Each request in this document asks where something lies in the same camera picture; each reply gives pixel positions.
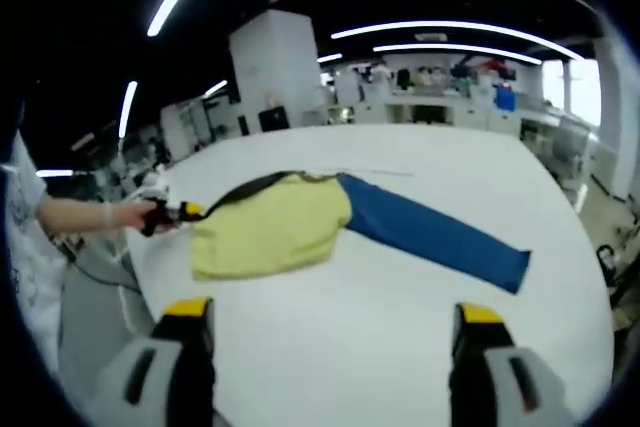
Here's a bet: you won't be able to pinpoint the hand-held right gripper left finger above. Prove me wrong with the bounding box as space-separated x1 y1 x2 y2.
87 296 219 427

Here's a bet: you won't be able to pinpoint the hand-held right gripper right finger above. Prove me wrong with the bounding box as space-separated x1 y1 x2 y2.
448 301 581 427

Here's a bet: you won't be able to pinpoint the yellow garment with blue sleeve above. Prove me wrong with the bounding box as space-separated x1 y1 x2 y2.
188 170 532 295

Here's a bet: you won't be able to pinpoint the person's left hand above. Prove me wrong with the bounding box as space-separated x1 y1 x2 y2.
101 200 154 230

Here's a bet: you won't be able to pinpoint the white storage cabinet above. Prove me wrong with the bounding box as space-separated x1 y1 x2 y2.
159 99 212 159

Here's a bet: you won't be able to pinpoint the black monitor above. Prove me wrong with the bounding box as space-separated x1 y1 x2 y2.
257 106 290 134

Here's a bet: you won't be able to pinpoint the person's white printed shirt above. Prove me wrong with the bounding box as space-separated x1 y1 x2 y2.
4 130 69 348

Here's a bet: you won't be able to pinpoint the large white pillar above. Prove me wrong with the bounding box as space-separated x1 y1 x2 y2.
228 9 327 134

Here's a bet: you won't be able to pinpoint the grey office chair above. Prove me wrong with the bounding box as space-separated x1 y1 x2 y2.
552 114 597 187

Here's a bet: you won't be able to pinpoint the white background workbenches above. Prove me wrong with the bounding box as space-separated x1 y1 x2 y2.
333 59 547 131

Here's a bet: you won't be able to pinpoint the blue container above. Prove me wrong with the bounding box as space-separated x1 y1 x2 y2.
494 86 518 111

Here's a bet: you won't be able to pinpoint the bright window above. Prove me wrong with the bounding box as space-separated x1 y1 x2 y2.
542 59 602 127

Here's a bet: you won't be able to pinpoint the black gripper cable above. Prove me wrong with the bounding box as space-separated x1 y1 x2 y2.
47 231 142 294

